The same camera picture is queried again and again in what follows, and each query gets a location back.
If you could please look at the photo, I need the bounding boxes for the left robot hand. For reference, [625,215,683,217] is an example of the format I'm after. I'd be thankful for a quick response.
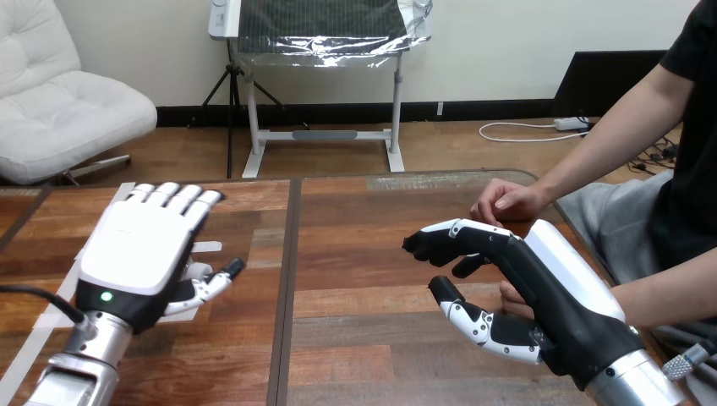
[74,181,247,335]

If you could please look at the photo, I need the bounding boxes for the dark screen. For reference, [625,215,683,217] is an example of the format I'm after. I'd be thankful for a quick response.
[550,49,669,119]

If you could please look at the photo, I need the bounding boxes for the black tripod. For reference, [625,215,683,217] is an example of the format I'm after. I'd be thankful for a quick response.
[200,40,285,180]

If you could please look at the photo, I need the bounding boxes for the white cable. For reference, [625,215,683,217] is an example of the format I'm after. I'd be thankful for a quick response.
[478,120,587,144]

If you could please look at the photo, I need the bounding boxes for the white power strip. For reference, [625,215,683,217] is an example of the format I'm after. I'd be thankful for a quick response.
[553,116,590,134]

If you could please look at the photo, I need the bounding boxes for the tangle of cables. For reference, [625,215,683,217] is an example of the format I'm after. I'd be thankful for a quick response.
[626,129,683,176]

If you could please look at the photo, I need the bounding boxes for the white cushioned chair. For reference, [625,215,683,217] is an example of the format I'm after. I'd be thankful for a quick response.
[0,0,158,187]

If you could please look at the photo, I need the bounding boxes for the person's hand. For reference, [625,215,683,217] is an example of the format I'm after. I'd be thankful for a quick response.
[468,178,554,228]
[499,279,537,321]

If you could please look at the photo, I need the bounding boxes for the foil sheet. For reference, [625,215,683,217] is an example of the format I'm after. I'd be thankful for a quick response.
[237,0,434,69]

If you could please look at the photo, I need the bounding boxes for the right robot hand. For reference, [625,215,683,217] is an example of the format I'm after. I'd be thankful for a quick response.
[401,217,646,392]

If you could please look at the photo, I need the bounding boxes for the person's forearm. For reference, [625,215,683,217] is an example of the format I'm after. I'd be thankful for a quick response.
[609,261,717,330]
[533,84,689,206]

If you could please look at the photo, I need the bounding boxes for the person's body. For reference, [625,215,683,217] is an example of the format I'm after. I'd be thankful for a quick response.
[556,0,717,406]

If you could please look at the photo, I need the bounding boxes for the white desk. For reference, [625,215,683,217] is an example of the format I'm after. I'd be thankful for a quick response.
[207,0,406,180]

